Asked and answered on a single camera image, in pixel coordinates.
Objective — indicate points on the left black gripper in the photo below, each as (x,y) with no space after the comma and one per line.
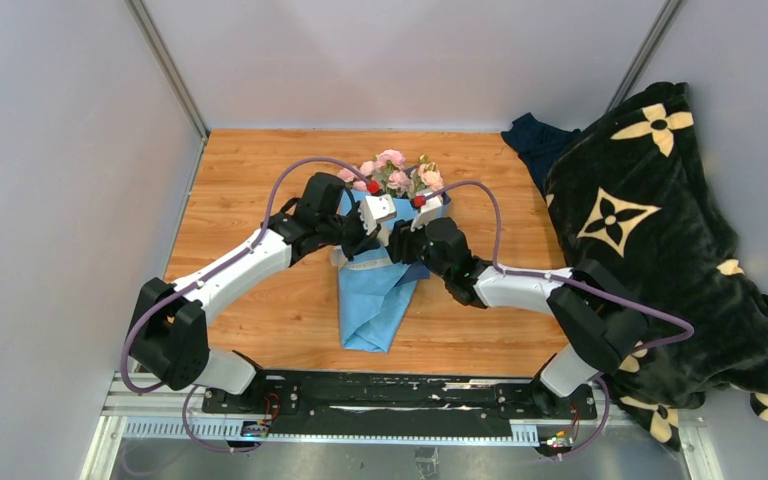
(365,242)

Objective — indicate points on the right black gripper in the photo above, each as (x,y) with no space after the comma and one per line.
(400,241)

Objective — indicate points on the cream ribbon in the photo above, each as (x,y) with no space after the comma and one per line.
(340,261)

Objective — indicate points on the blue wrapping paper sheet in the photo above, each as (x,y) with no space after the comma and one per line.
(372,303)

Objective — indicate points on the pink fake flower stem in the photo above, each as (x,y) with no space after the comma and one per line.
(362,182)

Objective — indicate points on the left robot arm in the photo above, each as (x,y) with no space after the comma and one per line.
(168,334)

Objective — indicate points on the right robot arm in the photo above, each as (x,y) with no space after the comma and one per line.
(590,306)

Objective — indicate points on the dark navy cloth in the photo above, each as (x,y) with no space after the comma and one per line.
(538,145)

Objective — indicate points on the black patterned plush blanket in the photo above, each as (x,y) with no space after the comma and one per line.
(630,192)

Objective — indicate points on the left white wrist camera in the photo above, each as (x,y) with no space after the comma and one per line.
(375,210)

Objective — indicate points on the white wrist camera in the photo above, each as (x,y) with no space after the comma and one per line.
(428,205)
(375,210)

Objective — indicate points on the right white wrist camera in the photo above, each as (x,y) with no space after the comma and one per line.
(428,205)

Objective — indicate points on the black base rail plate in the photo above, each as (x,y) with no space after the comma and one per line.
(395,406)

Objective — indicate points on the left vertical frame post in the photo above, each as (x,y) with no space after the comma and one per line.
(154,39)

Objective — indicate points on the vertical frame post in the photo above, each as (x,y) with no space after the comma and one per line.
(647,48)
(154,39)

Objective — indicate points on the aluminium frame rail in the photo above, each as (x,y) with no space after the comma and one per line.
(176,415)

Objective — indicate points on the right vertical frame post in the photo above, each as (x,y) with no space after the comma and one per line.
(647,48)

